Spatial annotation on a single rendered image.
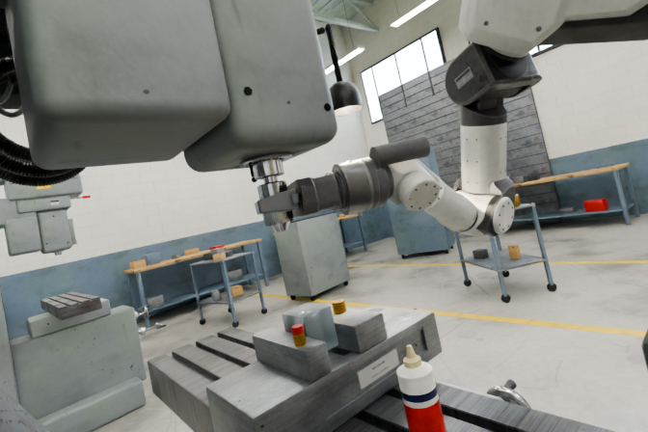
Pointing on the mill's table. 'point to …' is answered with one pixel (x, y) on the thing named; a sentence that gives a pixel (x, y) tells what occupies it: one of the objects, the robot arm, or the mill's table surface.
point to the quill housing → (263, 58)
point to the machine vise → (316, 377)
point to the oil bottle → (419, 394)
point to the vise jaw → (359, 329)
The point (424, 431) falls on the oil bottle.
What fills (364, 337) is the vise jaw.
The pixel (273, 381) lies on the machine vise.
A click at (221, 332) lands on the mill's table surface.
